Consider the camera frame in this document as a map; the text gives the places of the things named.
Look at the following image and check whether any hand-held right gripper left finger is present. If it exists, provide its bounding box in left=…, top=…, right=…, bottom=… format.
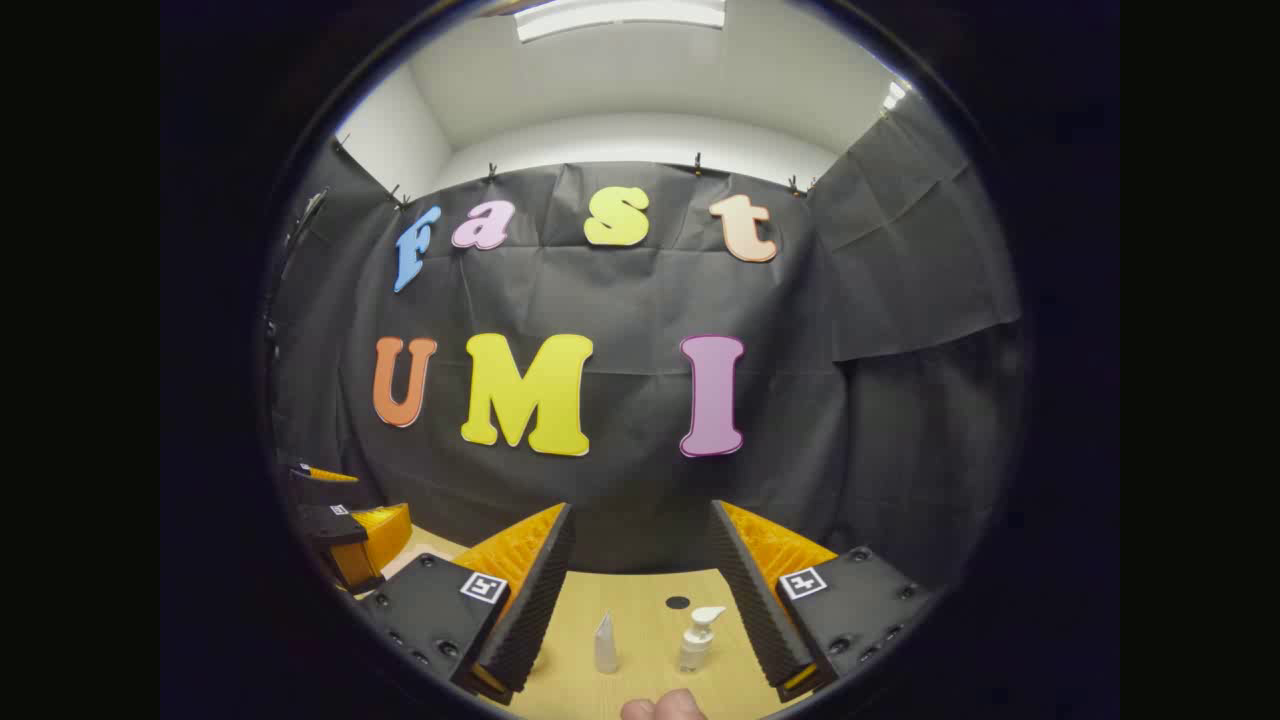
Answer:
left=358, top=502, right=577, bottom=707

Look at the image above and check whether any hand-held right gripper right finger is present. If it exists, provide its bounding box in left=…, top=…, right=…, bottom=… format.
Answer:
left=708, top=500, right=937, bottom=703

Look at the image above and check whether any white pump bottle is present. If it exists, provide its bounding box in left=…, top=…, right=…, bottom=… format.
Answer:
left=678, top=605, right=728, bottom=674

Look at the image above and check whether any black backdrop cloth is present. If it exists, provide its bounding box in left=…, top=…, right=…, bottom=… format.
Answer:
left=265, top=90, right=1026, bottom=601

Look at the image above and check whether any long ceiling light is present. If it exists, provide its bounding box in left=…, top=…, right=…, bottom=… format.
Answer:
left=514, top=0, right=728, bottom=43

